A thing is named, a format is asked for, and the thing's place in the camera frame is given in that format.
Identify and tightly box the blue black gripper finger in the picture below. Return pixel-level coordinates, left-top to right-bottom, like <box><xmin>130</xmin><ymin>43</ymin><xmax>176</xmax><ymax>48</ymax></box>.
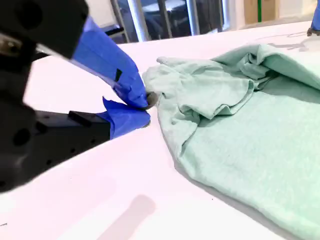
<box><xmin>306</xmin><ymin>0</ymin><xmax>320</xmax><ymax>38</ymax></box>
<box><xmin>34</xmin><ymin>96</ymin><xmax>151</xmax><ymax>176</ymax></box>
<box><xmin>14</xmin><ymin>0</ymin><xmax>158</xmax><ymax>110</ymax></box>

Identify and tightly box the pale green T-shirt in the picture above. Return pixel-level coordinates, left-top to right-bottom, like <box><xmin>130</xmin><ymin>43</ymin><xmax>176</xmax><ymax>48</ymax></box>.
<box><xmin>141</xmin><ymin>43</ymin><xmax>320</xmax><ymax>240</ymax></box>

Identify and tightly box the grey metal pole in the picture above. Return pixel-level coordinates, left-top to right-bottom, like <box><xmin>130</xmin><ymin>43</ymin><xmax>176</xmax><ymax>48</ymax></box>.
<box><xmin>186</xmin><ymin>0</ymin><xmax>201</xmax><ymax>36</ymax></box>
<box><xmin>126</xmin><ymin>0</ymin><xmax>153</xmax><ymax>42</ymax></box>
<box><xmin>109</xmin><ymin>0</ymin><xmax>131</xmax><ymax>44</ymax></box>

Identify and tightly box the brown cardboard panel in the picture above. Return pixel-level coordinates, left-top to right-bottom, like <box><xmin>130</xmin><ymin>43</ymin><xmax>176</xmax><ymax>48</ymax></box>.
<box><xmin>243</xmin><ymin>0</ymin><xmax>279</xmax><ymax>25</ymax></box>

